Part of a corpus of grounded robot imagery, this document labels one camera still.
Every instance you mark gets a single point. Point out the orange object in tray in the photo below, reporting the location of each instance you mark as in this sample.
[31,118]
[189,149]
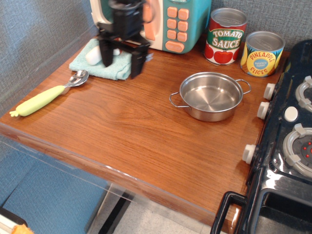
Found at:
[21,229]

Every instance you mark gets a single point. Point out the small steel pot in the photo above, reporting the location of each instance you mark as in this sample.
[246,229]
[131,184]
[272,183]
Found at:
[210,96]

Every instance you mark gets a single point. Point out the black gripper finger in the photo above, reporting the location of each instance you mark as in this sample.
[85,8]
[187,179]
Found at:
[137,62]
[107,51]

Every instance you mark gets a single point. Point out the toy mushroom brown cap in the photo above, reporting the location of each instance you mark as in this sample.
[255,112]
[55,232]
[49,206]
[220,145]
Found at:
[93,57]

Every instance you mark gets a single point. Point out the light blue folded cloth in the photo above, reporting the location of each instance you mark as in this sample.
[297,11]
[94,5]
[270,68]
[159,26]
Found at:
[120,68]

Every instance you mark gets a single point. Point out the tomato sauce can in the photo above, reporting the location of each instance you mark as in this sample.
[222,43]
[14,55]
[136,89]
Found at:
[225,33]

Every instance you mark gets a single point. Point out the pineapple slices can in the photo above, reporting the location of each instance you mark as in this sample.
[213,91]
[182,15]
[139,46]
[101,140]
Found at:
[262,53]

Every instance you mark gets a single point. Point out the toy microwave teal and cream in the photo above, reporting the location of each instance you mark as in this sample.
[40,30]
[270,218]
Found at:
[174,25]

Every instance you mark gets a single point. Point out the spoon with green handle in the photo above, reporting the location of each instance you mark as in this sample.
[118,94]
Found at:
[37,102]

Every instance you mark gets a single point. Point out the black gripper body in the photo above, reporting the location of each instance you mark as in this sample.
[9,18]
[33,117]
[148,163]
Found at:
[124,31]

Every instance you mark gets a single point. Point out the black toy stove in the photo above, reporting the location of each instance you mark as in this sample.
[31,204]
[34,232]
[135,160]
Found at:
[279,184]

